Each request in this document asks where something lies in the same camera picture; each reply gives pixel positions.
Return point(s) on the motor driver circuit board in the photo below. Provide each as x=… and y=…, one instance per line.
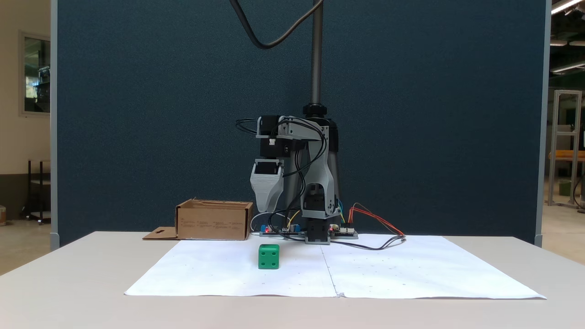
x=345, y=232

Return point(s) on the green dice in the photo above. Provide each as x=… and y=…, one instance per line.
x=268, y=257

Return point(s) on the blue power circuit board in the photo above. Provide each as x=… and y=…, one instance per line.
x=279, y=230

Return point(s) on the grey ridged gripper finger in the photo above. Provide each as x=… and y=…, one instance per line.
x=267, y=192

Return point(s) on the white paper sheet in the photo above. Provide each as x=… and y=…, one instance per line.
x=420, y=267
x=215, y=269

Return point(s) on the grey camera pole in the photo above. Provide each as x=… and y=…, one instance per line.
x=316, y=55

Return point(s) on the framed window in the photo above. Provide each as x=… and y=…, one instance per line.
x=36, y=73

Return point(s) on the aluminium frame rack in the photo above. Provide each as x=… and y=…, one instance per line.
x=566, y=137

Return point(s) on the dark blue partition panel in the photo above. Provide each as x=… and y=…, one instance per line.
x=137, y=114

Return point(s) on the brown cardboard box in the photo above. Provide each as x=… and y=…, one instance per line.
x=215, y=221

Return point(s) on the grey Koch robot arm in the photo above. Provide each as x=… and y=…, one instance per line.
x=317, y=178

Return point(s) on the black shelf cart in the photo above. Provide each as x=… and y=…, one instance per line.
x=39, y=192

